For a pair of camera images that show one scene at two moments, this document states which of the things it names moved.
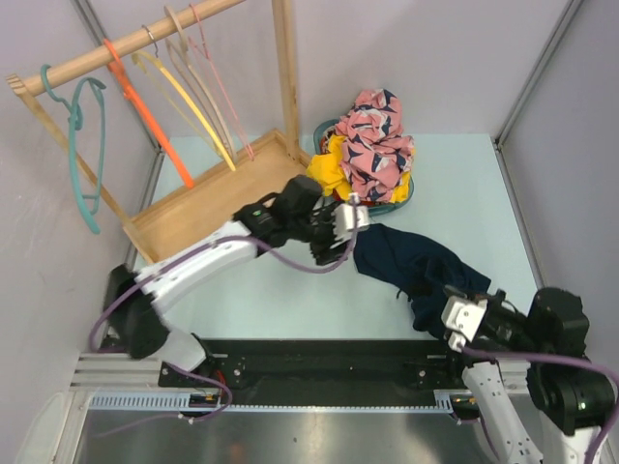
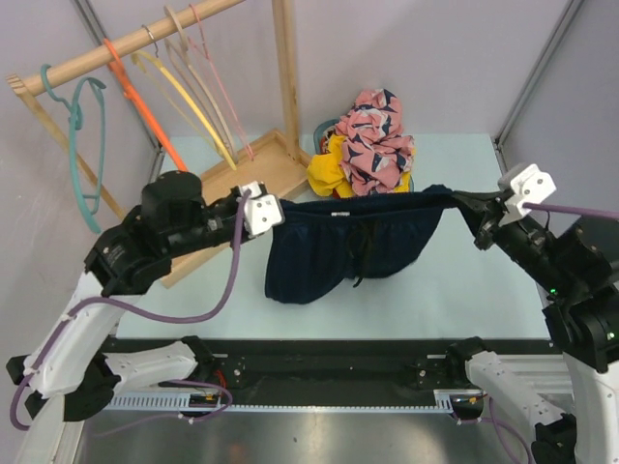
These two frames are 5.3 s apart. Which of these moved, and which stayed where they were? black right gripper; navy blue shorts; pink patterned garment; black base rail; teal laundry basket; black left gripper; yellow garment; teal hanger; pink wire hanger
Moved: black right gripper; navy blue shorts; black left gripper
Stayed: pink wire hanger; black base rail; yellow garment; pink patterned garment; teal laundry basket; teal hanger
